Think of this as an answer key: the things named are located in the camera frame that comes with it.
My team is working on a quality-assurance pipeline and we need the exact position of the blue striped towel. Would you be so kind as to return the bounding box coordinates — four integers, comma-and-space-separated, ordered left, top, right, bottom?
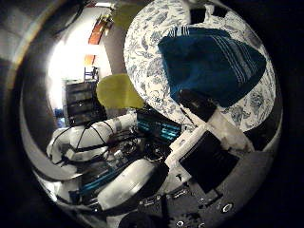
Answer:
157, 27, 268, 108

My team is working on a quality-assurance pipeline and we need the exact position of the dark chair frame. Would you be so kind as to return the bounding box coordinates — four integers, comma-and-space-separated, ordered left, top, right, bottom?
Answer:
83, 66, 100, 82

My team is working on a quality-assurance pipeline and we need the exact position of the black shelf rack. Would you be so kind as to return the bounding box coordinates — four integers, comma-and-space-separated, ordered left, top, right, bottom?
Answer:
65, 80, 107, 127

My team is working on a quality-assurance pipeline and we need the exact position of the teal metal frame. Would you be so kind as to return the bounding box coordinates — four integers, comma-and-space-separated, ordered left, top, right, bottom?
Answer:
69, 164, 127, 203

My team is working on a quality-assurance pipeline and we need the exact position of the long orange wall panel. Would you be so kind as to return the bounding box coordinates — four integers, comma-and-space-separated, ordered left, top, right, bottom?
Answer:
87, 17, 107, 46

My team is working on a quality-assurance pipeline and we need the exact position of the blue floral white tablecloth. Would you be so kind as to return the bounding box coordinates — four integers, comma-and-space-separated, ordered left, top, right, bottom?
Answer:
123, 0, 278, 132

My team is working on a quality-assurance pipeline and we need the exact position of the small orange wall panel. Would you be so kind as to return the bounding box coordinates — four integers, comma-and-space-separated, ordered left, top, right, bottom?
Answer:
83, 53, 97, 67

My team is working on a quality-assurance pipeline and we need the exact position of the blue bin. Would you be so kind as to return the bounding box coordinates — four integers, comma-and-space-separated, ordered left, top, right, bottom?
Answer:
53, 107, 66, 120

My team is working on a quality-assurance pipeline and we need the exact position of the dark equipment with teal lights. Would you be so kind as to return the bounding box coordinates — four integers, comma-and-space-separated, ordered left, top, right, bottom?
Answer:
137, 110, 182, 144

